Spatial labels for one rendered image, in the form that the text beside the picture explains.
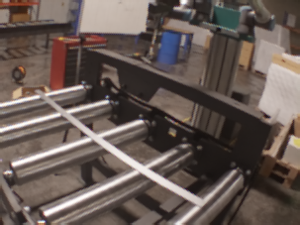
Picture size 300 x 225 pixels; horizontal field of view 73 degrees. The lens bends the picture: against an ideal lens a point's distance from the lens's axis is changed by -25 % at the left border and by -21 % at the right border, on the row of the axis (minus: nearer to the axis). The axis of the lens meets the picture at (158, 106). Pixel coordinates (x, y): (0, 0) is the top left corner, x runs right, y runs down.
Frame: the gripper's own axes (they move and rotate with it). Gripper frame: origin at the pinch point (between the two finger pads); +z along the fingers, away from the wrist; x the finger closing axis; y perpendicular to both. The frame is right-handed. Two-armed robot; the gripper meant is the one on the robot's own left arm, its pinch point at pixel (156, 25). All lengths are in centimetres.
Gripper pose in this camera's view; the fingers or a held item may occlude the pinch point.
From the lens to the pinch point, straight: 122.3
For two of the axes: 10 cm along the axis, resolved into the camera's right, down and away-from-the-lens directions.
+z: -1.9, 7.0, 6.9
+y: -6.8, -6.0, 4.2
